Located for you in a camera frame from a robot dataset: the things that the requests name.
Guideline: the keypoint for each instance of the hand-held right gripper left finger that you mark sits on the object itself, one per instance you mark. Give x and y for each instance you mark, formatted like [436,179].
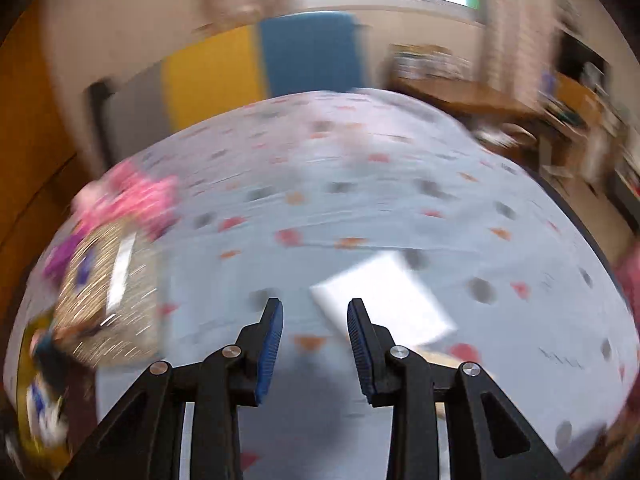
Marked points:
[267,355]

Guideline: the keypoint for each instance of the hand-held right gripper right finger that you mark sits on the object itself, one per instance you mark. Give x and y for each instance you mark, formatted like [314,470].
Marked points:
[360,350]

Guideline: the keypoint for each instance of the white mesh pad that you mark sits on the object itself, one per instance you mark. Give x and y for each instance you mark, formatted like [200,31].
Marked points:
[385,295]

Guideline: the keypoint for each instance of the gold glitter box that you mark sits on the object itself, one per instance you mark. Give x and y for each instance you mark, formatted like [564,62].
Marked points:
[135,310]

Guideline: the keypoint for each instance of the beige knit sock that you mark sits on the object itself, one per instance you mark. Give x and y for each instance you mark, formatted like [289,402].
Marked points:
[450,357]

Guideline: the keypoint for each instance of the pink spotted giraffe plush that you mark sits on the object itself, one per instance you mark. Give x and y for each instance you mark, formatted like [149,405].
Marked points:
[130,200]

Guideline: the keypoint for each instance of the purple fabric item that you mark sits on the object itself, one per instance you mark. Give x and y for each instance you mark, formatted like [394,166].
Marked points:
[62,257]

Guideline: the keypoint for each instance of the wooden desk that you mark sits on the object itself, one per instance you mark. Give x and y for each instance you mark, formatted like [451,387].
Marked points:
[465,97]

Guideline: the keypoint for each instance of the pink blanket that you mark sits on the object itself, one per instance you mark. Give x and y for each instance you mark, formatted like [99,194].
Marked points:
[629,280]

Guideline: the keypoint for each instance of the clear plastic box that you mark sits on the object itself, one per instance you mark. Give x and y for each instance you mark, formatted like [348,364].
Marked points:
[430,60]

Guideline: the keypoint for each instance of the multicolour panel headboard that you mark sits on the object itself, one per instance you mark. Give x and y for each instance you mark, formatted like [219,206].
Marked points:
[300,55]

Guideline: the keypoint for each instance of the wooden cabinet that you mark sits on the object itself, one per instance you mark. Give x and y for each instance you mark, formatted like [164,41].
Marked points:
[30,135]

